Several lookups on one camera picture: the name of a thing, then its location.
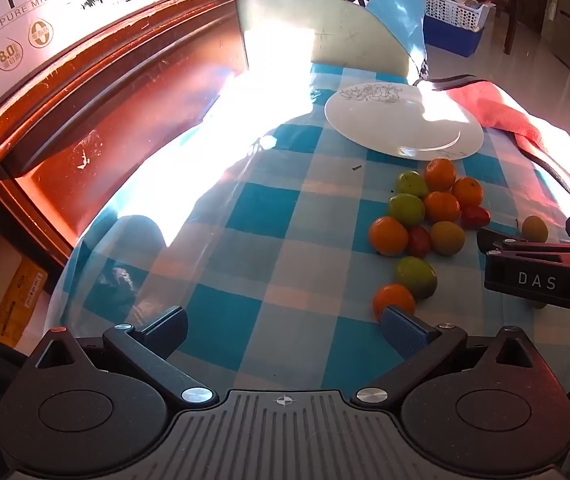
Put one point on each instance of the red-brown wooden cabinet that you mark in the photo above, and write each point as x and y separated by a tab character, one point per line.
90	125

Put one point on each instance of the dark wooden chair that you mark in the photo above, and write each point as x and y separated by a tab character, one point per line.
517	2

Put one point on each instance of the white plastic basket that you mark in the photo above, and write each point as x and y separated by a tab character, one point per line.
452	7

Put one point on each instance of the white milk carton box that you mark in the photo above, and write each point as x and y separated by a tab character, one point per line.
40	15

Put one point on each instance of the cream chair back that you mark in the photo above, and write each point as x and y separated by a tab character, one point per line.
315	35

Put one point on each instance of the green jujube fruit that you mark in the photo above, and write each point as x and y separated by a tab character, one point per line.
411	183
416	277
406	209

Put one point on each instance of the brown cardboard box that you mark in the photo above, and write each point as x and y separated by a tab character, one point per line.
0	290

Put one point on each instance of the blue plastic bin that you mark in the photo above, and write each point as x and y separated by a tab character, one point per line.
454	36

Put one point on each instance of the blue checkered tablecloth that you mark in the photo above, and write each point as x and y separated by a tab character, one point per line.
285	260

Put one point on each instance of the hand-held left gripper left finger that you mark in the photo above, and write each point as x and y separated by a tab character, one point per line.
162	329

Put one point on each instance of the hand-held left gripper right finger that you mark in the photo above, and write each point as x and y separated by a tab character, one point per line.
405	332

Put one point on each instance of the red cherry tomato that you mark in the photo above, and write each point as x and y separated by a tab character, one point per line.
418	241
475	216

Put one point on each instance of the orange tangerine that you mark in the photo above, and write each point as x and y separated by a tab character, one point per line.
441	207
388	236
466	191
440	174
390	297

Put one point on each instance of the white plate with line drawing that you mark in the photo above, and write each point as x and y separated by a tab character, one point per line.
404	120

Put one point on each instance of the pink towel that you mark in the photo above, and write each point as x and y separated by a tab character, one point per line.
502	105

